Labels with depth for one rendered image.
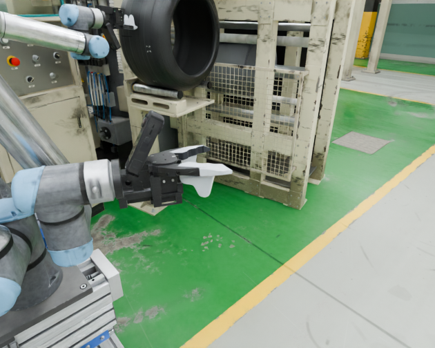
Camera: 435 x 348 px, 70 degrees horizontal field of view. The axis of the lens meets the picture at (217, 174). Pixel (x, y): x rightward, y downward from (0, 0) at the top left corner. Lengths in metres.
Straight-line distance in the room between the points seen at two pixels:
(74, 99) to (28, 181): 1.53
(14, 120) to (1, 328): 0.44
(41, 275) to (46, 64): 1.41
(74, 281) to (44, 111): 1.28
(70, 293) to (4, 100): 0.45
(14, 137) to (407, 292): 1.86
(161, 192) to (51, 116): 1.51
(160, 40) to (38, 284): 1.16
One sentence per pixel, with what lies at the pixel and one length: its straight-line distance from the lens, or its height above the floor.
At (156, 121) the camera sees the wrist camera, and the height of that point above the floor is 1.14.
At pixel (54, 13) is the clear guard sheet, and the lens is 2.06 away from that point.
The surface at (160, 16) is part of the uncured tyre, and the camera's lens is 1.62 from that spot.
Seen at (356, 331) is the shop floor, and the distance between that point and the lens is 1.73.
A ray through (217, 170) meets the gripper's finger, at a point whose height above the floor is 1.07.
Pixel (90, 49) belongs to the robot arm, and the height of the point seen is 1.18.
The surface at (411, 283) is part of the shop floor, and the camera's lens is 2.07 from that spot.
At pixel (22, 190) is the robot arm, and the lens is 0.58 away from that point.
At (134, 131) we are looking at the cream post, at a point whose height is 0.58.
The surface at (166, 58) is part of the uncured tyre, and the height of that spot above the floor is 1.10.
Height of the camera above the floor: 1.31
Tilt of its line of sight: 28 degrees down
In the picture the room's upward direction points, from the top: straight up
